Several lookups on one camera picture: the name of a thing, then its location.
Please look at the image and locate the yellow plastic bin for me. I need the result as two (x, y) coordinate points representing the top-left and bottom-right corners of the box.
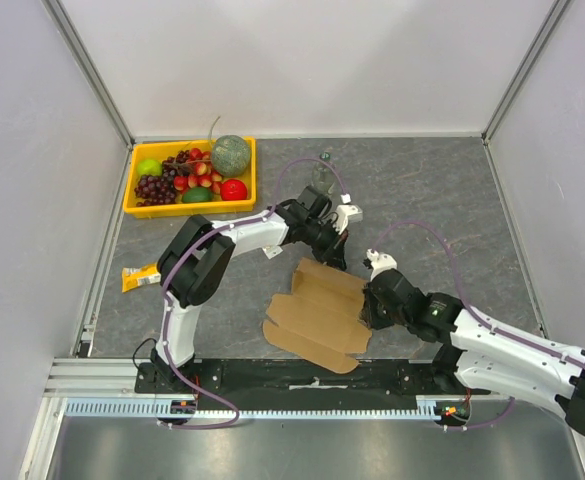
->
(123, 136), (257, 219)

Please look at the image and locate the dark purple grape bunch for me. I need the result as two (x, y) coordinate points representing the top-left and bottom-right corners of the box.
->
(134, 175), (177, 207)

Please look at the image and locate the yellow snack packet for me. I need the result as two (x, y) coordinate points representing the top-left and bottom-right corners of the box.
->
(121, 263), (161, 293)

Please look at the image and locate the green apple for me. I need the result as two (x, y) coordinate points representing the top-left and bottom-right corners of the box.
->
(136, 158), (163, 177)

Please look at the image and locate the clear glass bottle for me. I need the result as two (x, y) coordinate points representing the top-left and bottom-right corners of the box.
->
(312, 151), (336, 196)

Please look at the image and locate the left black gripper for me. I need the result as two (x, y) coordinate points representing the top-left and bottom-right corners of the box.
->
(302, 219), (349, 272)

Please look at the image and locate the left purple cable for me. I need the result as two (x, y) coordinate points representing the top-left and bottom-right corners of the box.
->
(161, 157), (351, 431)

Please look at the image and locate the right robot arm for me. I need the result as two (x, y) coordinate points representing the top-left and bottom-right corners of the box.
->
(361, 269), (585, 437)

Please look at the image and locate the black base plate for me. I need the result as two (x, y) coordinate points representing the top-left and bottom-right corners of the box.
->
(134, 357), (491, 407)

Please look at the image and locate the green avocado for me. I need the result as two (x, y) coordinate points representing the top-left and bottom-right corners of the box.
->
(181, 187), (214, 204)

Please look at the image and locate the purple cable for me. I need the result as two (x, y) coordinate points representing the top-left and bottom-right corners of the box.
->
(161, 157), (351, 431)
(371, 219), (585, 432)

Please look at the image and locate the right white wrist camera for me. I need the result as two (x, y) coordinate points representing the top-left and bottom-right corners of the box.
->
(363, 249), (397, 280)

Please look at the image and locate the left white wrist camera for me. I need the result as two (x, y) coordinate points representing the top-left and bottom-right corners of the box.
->
(334, 204), (363, 234)

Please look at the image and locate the red cherry bunch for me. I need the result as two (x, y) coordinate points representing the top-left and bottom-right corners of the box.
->
(162, 148), (224, 195)

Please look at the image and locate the brown cardboard box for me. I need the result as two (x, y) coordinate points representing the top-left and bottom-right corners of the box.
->
(263, 258), (372, 374)

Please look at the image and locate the red tomato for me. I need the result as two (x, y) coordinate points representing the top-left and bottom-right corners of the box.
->
(220, 179), (248, 202)

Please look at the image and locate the small white packet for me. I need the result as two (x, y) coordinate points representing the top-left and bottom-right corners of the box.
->
(262, 245), (283, 259)

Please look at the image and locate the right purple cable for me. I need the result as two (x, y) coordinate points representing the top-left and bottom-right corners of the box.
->
(371, 219), (585, 432)

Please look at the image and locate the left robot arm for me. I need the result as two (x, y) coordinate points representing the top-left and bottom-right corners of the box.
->
(150, 186), (362, 393)

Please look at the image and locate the grey slotted cable duct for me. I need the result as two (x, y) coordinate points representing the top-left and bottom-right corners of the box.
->
(64, 397), (446, 419)

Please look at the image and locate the green netted melon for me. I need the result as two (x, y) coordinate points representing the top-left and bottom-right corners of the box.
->
(211, 135), (251, 177)

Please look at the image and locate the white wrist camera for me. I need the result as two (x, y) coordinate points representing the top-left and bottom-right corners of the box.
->
(363, 249), (397, 280)
(334, 204), (363, 234)

